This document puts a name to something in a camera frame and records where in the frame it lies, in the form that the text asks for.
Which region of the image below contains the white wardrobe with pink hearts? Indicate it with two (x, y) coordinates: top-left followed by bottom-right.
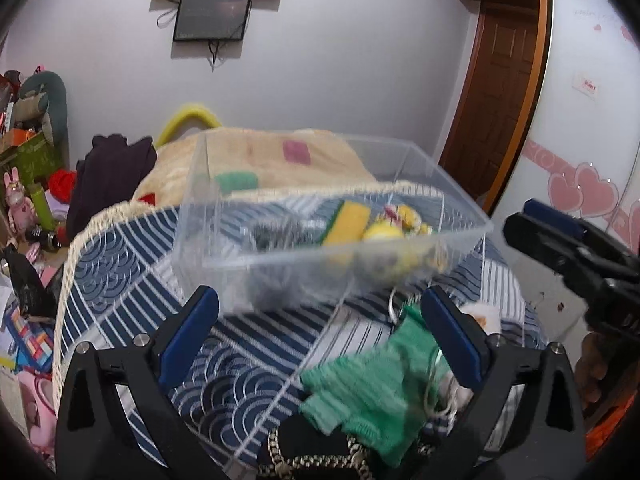
(480, 0), (640, 256)

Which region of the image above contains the yellow foam tube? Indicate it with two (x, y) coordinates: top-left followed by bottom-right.
(154, 104), (223, 148)

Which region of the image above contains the dark purple cloth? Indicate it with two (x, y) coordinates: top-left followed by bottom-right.
(66, 133), (158, 243)

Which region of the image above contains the green cardboard box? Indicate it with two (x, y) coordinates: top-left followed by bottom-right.
(0, 132), (63, 183)

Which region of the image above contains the small black wall screen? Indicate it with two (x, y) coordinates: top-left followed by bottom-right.
(172, 0), (253, 44)

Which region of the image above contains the white plush toy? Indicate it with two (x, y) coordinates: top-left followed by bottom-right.
(459, 301), (502, 333)

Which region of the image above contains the yellow plush toy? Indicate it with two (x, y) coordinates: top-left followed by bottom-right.
(361, 204), (435, 281)

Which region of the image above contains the green bottle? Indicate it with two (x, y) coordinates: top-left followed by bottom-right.
(29, 182), (56, 231)

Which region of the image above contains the brown wooden door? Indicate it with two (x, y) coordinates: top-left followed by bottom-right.
(439, 0), (543, 200)

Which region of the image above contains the red cloth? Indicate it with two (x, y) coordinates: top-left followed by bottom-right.
(47, 170), (78, 203)

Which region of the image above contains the blue white patterned tablecloth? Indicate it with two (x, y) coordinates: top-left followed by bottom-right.
(52, 182), (543, 480)

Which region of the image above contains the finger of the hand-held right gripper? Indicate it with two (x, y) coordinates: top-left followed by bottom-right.
(502, 212), (593, 283)
(521, 199), (587, 239)

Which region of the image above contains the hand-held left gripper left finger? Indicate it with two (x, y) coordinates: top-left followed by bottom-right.
(54, 285), (226, 480)

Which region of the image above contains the yellow green sponge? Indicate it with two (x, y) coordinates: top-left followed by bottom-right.
(322, 201), (371, 247)

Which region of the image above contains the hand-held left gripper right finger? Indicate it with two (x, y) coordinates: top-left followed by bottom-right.
(420, 285), (587, 480)

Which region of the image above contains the white cord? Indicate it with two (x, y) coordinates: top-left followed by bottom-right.
(387, 285), (458, 417)

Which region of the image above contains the pink bunny doll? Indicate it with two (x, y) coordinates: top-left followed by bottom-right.
(3, 170), (37, 239)

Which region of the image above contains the black bag with chain strap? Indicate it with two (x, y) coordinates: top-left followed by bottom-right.
(257, 407), (436, 480)

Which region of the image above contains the grey green neck pillow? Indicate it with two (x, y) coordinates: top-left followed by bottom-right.
(17, 71), (70, 156)

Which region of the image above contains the person's right hand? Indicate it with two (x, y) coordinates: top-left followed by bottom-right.
(574, 331), (609, 407)

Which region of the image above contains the beige patchwork blanket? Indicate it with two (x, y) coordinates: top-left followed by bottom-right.
(134, 127), (378, 208)

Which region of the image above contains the dark grey scouring pad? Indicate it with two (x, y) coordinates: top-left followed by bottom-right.
(247, 220), (321, 253)

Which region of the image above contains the green knitted glove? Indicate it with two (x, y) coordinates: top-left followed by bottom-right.
(299, 304), (453, 466)

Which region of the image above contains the clear plastic storage box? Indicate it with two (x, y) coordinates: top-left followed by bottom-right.
(172, 130), (493, 311)

